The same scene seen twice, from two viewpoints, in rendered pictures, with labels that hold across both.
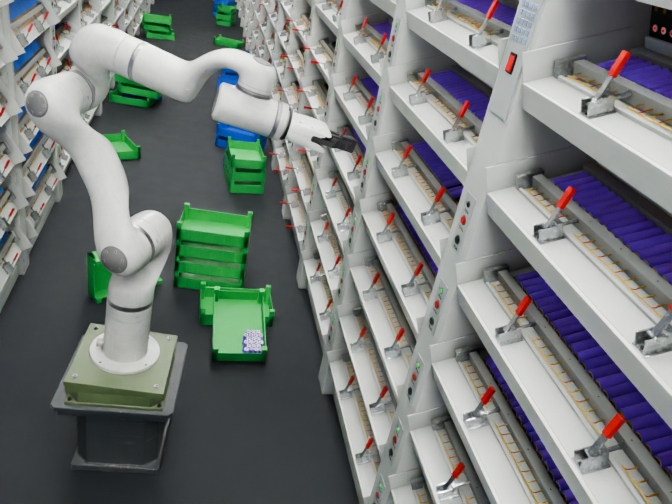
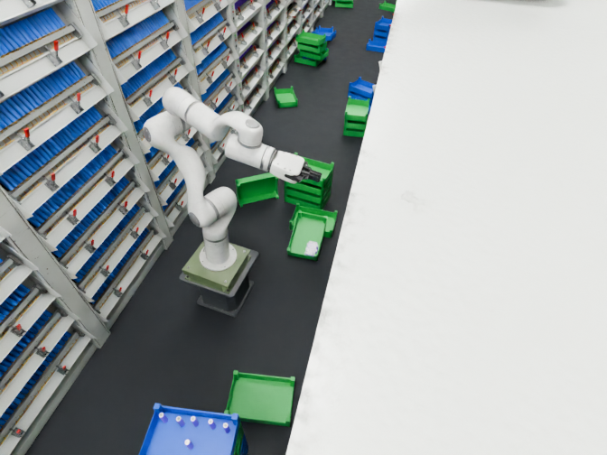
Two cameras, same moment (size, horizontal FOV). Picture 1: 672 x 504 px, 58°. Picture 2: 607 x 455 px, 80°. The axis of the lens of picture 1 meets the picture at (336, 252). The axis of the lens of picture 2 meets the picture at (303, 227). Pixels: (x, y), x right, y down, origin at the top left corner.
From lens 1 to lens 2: 71 cm
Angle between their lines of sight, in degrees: 28
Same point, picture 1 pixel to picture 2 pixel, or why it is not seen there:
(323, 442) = not seen: hidden behind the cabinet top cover
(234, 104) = (234, 151)
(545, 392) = not seen: hidden behind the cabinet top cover
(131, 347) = (216, 257)
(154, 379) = (226, 276)
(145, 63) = (191, 117)
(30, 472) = (179, 301)
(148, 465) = (231, 311)
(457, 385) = not seen: hidden behind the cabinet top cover
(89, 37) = (166, 97)
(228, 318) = (303, 229)
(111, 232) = (191, 205)
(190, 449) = (256, 307)
